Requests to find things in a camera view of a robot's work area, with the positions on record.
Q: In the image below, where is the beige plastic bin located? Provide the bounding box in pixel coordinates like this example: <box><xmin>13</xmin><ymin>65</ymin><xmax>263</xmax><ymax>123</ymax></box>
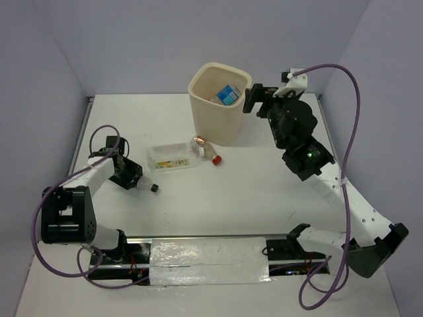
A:
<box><xmin>188</xmin><ymin>62</ymin><xmax>252</xmax><ymax>146</ymax></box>

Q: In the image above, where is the red cap clear bottle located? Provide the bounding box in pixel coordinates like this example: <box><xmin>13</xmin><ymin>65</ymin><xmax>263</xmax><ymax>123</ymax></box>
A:
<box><xmin>190</xmin><ymin>135</ymin><xmax>222</xmax><ymax>166</ymax></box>

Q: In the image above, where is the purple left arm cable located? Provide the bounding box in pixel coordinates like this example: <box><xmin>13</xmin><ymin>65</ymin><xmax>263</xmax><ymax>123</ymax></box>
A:
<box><xmin>32</xmin><ymin>124</ymin><xmax>153</xmax><ymax>289</ymax></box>

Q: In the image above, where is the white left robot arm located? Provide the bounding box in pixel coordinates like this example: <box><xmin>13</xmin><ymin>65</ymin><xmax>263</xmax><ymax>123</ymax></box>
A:
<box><xmin>40</xmin><ymin>136</ymin><xmax>143</xmax><ymax>244</ymax></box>

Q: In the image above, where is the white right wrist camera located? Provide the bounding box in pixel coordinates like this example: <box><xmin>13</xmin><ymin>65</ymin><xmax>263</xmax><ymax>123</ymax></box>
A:
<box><xmin>273</xmin><ymin>68</ymin><xmax>308</xmax><ymax>97</ymax></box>

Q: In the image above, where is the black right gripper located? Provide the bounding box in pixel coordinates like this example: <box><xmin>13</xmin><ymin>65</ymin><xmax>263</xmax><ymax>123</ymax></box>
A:
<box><xmin>242</xmin><ymin>83</ymin><xmax>300</xmax><ymax>149</ymax></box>

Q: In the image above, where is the pepsi label clear bottle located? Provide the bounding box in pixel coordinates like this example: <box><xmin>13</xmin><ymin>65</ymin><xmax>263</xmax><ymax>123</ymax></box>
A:
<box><xmin>135</xmin><ymin>176</ymin><xmax>159</xmax><ymax>194</ymax></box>

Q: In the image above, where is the white foil cover sheet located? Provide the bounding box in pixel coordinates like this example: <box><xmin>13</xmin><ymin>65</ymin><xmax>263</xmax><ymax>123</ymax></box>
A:
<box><xmin>149</xmin><ymin>237</ymin><xmax>271</xmax><ymax>286</ymax></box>

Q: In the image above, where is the blue cap clear bottle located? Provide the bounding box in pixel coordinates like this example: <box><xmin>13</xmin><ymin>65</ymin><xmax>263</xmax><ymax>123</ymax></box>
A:
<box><xmin>216</xmin><ymin>85</ymin><xmax>241</xmax><ymax>106</ymax></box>

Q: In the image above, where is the aluminium table edge rail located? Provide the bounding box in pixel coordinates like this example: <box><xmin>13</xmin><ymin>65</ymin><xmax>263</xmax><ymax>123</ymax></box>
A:
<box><xmin>67</xmin><ymin>96</ymin><xmax>95</xmax><ymax>176</ymax></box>

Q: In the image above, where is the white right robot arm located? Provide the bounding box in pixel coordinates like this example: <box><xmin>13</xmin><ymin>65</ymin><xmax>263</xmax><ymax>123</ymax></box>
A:
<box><xmin>243</xmin><ymin>84</ymin><xmax>408</xmax><ymax>278</ymax></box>

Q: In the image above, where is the square clear juice bottle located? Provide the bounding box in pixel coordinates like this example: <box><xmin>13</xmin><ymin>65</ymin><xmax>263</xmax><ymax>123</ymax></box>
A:
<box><xmin>146</xmin><ymin>143</ymin><xmax>205</xmax><ymax>172</ymax></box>

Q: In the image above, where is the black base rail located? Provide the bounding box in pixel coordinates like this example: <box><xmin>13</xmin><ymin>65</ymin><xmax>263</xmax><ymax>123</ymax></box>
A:
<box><xmin>89</xmin><ymin>234</ymin><xmax>325</xmax><ymax>286</ymax></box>

